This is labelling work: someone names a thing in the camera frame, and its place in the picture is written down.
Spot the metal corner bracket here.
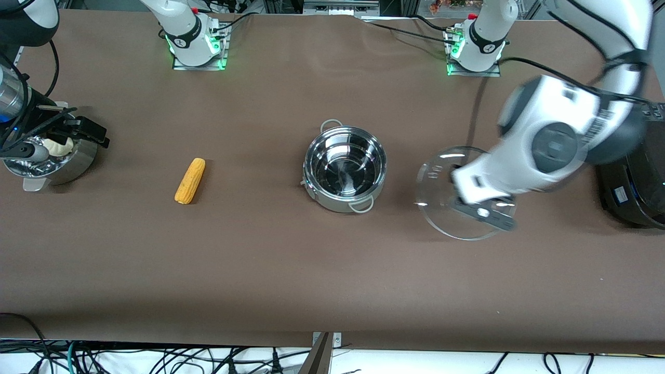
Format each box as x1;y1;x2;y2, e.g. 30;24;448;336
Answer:
312;331;342;348

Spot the stainless steel pot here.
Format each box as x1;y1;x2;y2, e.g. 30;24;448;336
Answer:
303;119;388;214

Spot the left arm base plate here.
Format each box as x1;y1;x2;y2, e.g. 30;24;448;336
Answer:
445;29;502;78

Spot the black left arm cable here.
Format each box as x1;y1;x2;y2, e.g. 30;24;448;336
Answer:
498;56;651;104

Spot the steel steamer pot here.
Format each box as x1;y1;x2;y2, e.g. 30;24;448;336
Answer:
3;101;99;192

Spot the black base cable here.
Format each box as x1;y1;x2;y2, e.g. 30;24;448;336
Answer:
363;15;459;47
210;11;253;40

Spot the black rice cooker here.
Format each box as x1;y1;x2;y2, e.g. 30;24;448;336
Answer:
596;103;665;230

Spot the white steamed bun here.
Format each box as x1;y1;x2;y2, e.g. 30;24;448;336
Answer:
42;137;74;157

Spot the orange artificial plant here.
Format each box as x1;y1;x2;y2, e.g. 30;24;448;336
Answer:
429;0;485;15

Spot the dark frame beam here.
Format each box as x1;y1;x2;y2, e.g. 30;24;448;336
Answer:
298;332;334;374

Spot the grey metal box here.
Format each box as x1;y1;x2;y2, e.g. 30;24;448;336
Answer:
303;0;381;17

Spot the glass pot lid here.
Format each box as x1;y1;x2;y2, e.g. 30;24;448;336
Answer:
414;145;518;241

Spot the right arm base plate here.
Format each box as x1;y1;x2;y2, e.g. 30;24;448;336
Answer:
172;23;230;71

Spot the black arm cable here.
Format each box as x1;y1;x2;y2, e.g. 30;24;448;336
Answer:
498;56;651;104
48;38;62;99

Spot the yellow corn cob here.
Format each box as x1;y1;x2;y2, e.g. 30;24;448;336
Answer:
175;158;206;205

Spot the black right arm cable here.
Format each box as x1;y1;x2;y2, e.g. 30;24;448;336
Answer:
48;38;62;99

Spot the brown table cover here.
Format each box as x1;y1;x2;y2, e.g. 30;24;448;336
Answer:
0;9;665;355

